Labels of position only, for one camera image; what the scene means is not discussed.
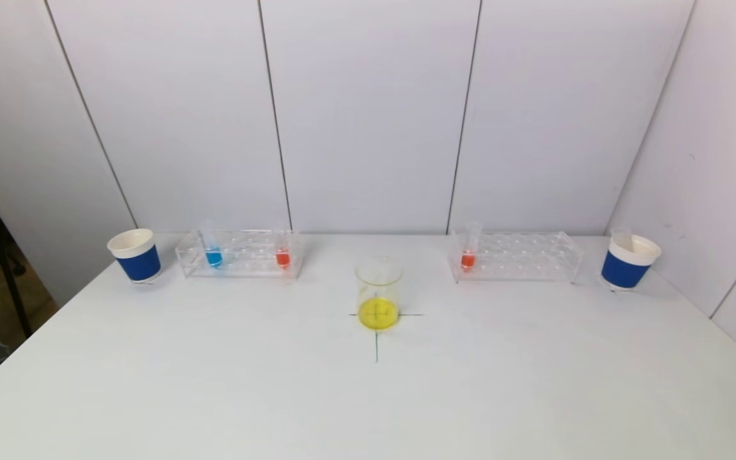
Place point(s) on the test tube with red pigment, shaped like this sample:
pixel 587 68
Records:
pixel 468 259
pixel 283 258

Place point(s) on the test tube with yellow pigment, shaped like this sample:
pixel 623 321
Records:
pixel 622 239

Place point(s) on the clear glass beaker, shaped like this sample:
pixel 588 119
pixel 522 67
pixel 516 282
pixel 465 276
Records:
pixel 378 313

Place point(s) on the clear acrylic test tube rack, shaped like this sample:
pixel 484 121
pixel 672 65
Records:
pixel 528 259
pixel 246 255

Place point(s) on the test tube with blue pigment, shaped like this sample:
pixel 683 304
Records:
pixel 214 257

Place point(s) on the blue and white paper cup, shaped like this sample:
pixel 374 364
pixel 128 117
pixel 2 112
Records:
pixel 139 262
pixel 623 271

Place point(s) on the black chair base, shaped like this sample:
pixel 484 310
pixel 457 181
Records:
pixel 7 268

